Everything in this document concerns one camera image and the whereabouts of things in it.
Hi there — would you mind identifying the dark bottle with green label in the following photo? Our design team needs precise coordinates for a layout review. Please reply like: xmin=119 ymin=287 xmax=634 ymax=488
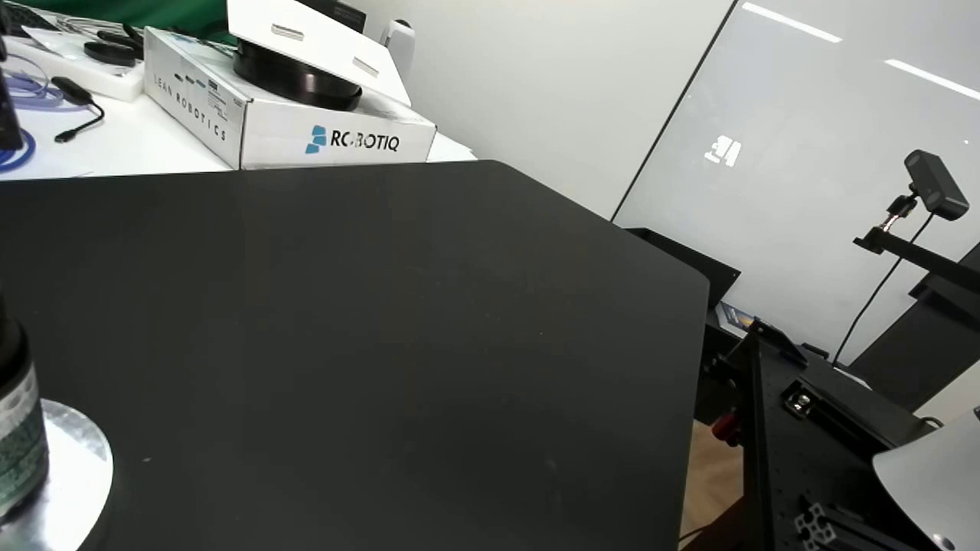
xmin=0 ymin=292 xmax=53 ymax=524

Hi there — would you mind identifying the grey robot base shell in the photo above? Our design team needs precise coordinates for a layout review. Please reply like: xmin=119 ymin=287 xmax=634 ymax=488
xmin=868 ymin=408 xmax=980 ymax=551

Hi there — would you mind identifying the black flat panel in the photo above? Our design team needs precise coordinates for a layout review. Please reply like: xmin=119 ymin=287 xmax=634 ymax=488
xmin=623 ymin=224 xmax=745 ymax=313

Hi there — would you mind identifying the white cylinder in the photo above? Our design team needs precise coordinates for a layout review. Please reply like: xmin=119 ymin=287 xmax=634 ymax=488
xmin=382 ymin=13 xmax=421 ymax=98

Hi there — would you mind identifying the white Robotiq cardboard box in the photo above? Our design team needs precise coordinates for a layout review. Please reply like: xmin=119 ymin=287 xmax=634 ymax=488
xmin=142 ymin=0 xmax=442 ymax=174

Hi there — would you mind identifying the black round disc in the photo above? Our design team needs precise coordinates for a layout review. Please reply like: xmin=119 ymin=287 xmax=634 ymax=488
xmin=233 ymin=42 xmax=364 ymax=113

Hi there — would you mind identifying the small red part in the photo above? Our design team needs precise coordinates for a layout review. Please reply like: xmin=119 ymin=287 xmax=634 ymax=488
xmin=710 ymin=410 xmax=742 ymax=449

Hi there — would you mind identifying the green cloth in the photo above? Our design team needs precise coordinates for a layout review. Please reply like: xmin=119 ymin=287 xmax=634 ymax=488
xmin=56 ymin=0 xmax=229 ymax=33

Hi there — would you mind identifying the black flat accessory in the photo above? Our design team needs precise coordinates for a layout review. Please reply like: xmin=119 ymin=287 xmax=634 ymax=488
xmin=78 ymin=22 xmax=146 ymax=72

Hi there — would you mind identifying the white round plate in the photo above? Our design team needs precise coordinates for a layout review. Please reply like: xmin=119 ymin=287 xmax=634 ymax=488
xmin=0 ymin=396 xmax=116 ymax=551

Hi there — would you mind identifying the thin black camera cable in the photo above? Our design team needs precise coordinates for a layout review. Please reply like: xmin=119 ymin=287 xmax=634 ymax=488
xmin=831 ymin=193 xmax=937 ymax=367

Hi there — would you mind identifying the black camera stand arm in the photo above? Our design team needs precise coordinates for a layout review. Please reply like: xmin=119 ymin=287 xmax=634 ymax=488
xmin=850 ymin=224 xmax=980 ymax=331

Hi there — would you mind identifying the black cable with plug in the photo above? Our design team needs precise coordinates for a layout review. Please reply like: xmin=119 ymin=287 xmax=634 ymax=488
xmin=50 ymin=73 xmax=106 ymax=146

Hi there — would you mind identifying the black camera on stand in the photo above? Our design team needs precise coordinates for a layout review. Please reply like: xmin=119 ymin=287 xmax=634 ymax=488
xmin=899 ymin=146 xmax=973 ymax=224

